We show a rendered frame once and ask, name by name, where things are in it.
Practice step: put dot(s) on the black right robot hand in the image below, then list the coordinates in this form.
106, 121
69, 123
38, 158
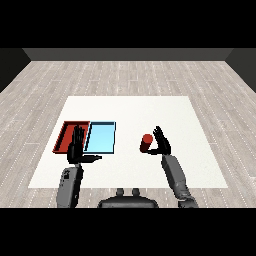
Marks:
162, 142

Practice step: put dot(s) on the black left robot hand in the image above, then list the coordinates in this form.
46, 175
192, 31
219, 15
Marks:
75, 150

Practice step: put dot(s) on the red shallow open box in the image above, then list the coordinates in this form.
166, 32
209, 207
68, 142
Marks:
65, 138

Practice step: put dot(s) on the small red can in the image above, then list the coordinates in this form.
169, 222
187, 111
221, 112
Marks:
145, 143

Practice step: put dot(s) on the light blue shallow open box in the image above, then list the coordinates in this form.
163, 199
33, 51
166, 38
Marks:
100, 137

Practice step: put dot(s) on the dark grey robot body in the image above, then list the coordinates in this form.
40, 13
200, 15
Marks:
128, 201

